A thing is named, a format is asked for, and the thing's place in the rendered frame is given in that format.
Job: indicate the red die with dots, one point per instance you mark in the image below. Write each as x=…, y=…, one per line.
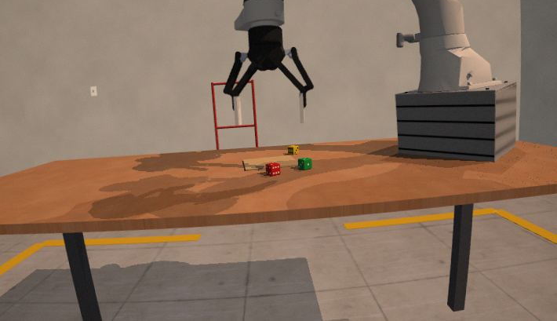
x=272, y=169

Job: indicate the tan mat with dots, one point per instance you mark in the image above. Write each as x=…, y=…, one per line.
x=259, y=164

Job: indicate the green die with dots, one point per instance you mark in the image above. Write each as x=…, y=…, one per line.
x=304, y=164

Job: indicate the yellow die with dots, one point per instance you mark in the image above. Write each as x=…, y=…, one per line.
x=293, y=150

